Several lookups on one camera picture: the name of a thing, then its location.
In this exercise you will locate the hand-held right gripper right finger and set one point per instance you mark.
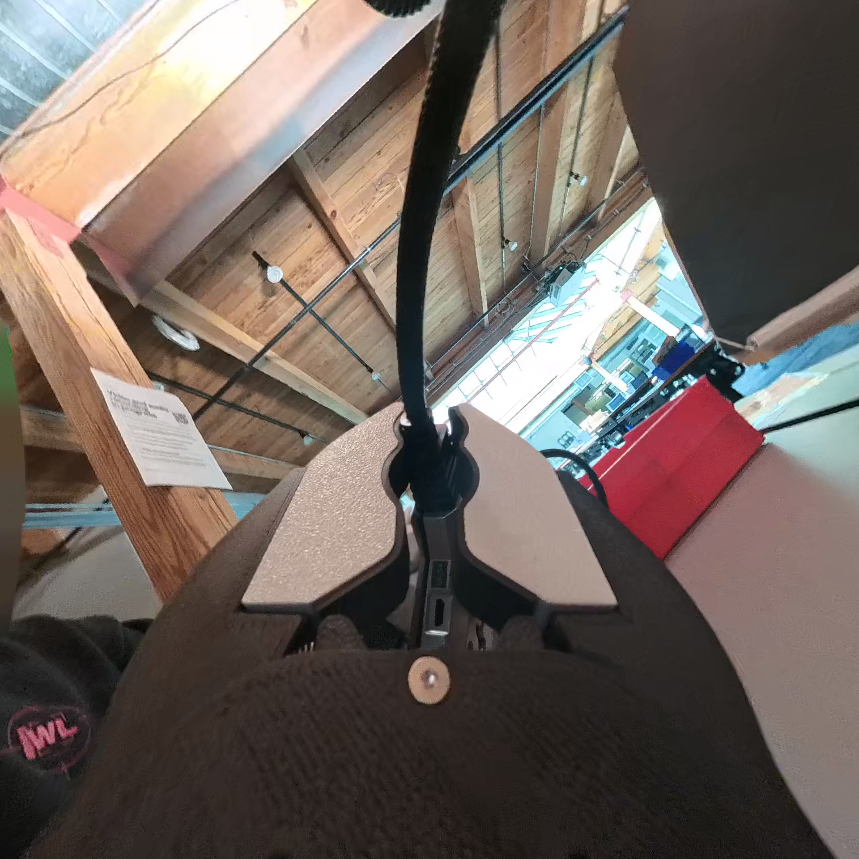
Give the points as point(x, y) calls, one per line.
point(530, 530)

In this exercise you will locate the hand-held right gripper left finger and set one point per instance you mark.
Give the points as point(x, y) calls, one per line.
point(329, 517)

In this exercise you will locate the grey port hub adapter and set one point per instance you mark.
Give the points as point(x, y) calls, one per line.
point(435, 607)

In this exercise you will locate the grey desk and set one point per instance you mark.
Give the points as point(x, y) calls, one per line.
point(792, 570)

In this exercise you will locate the light blue bar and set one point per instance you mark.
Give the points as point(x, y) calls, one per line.
point(228, 503)

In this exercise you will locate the red plastic bin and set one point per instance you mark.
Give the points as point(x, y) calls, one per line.
point(678, 463)

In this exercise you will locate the white paper notice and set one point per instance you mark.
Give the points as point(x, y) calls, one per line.
point(161, 436)

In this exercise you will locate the round white ceiling lamp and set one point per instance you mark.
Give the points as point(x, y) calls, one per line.
point(176, 333)

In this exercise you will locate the person's black clothing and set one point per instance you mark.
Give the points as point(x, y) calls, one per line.
point(60, 671)

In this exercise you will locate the wooden beam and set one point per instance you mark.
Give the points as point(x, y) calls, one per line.
point(201, 100)

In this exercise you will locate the dark monitor with pale stand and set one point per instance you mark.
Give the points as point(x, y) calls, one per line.
point(738, 134)

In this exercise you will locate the wooden post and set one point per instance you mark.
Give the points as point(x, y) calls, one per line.
point(80, 322)

